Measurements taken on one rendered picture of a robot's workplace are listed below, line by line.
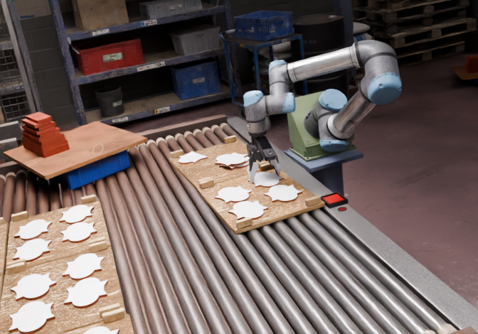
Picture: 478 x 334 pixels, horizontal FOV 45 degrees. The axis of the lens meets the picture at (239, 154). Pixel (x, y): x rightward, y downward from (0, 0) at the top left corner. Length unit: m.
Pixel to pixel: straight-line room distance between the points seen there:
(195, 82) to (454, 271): 4.06
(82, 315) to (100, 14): 4.87
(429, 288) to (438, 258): 1.84
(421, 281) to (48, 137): 1.73
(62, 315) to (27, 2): 5.37
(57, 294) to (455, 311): 1.13
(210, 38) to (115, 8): 1.08
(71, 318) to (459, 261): 2.34
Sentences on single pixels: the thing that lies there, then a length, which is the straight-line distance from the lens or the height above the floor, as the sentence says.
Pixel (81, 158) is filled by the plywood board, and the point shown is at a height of 1.04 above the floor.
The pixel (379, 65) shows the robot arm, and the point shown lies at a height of 1.37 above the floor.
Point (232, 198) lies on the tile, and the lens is 2.19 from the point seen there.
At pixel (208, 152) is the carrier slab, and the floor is 0.94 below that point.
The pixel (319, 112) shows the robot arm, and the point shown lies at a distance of 2.48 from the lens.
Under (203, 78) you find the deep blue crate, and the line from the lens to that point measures 6.65.
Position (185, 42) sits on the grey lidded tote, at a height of 0.78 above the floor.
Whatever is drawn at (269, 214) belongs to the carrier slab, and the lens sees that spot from 2.06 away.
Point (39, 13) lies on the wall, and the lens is 6.87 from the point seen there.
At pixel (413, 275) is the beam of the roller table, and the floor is 0.92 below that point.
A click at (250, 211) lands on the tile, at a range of 2.08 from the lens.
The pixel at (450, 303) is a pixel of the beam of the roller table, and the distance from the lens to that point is 1.64.
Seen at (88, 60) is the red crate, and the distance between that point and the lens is 6.30.
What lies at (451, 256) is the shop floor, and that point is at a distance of 3.55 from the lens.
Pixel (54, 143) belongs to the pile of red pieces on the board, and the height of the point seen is 1.09.
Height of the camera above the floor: 1.89
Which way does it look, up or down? 21 degrees down
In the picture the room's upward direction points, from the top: 8 degrees counter-clockwise
